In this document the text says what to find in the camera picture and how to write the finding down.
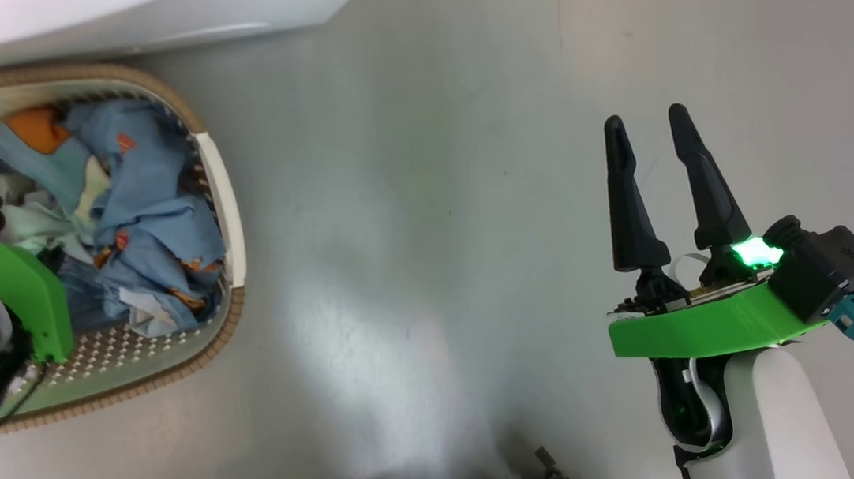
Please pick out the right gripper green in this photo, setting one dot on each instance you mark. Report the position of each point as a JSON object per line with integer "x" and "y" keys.
{"x": 719, "y": 330}

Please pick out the blue cartoon-print clothing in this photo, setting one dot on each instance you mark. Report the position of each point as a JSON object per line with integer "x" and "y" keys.
{"x": 151, "y": 218}

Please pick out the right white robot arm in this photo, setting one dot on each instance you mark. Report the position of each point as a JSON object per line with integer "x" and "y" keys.
{"x": 785, "y": 452}

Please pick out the cream perforated laundry basket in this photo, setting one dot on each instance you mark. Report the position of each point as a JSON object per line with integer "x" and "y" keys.
{"x": 145, "y": 353}

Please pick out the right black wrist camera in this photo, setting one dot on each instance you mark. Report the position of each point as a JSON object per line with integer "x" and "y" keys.
{"x": 828, "y": 270}

